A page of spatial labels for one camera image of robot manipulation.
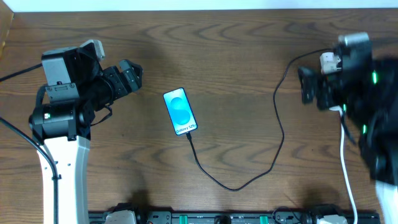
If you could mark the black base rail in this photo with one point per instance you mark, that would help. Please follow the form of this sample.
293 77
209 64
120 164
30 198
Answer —
127 213

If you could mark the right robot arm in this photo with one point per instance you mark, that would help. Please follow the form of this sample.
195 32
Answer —
365 88

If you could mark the white power strip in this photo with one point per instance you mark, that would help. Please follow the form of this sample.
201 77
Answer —
336 108

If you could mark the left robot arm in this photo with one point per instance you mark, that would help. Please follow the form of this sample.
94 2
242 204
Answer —
77 87

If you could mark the brown cardboard panel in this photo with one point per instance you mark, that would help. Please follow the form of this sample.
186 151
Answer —
6 17

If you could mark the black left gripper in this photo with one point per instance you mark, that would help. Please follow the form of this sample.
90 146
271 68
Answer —
117 83

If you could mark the white charger plug adapter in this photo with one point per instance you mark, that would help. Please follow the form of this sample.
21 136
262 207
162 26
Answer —
330 63

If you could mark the blue Galaxy smartphone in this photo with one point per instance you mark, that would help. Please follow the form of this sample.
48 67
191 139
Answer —
180 112

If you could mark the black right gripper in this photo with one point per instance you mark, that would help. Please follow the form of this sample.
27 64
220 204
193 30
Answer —
322 92

